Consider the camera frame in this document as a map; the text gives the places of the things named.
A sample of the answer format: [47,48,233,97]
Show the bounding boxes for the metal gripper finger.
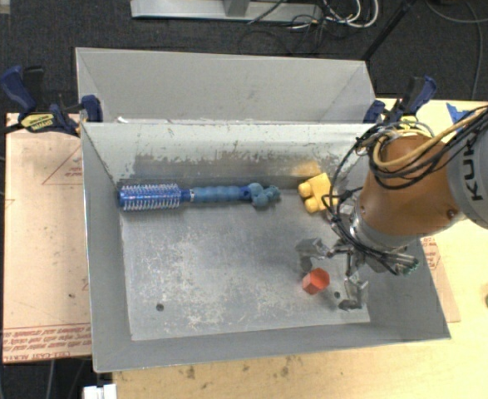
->
[337,273,371,312]
[294,237,332,276]

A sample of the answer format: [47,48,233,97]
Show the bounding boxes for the red hexagonal block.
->
[301,267,332,296]

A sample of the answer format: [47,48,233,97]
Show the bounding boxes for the yellow toy building block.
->
[297,172,340,214]

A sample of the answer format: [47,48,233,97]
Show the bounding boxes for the blue lumpy rubber toy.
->
[246,182,283,210]

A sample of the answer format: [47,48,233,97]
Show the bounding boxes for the grey metal bin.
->
[75,47,451,374]

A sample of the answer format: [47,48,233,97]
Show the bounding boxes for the blue hairbrush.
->
[117,182,253,213]

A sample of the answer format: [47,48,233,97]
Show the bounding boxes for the brown cardboard board red print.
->
[2,112,462,365]

